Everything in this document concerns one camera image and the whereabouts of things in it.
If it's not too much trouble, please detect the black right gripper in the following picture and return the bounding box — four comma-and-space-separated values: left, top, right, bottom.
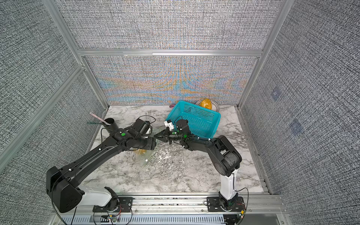
154, 127, 185, 144

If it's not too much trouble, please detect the yellow toy pineapple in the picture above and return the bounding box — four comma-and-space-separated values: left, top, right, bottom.
135, 149, 147, 156

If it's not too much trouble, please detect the clear zip-top bag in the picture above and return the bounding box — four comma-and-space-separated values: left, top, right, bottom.
134, 140, 161, 168

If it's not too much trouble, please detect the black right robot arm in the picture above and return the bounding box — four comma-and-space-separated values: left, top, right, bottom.
154, 119, 242, 201

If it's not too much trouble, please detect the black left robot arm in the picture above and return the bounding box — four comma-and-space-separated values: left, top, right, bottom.
46, 128, 171, 213

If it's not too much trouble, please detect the teal plastic perforated basket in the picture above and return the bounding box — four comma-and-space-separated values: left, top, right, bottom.
166, 101, 221, 138

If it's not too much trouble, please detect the orange round fruit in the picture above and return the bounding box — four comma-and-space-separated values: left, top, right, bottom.
200, 98, 212, 110

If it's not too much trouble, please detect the patterned black white bowl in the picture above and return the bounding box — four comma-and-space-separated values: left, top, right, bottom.
195, 98, 220, 112

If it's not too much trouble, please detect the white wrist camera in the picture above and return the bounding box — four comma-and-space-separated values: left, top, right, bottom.
164, 120, 175, 131

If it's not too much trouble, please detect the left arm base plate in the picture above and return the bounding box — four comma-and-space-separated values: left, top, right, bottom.
92, 197, 134, 213

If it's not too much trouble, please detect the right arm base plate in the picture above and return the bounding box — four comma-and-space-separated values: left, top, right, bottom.
205, 196, 246, 212

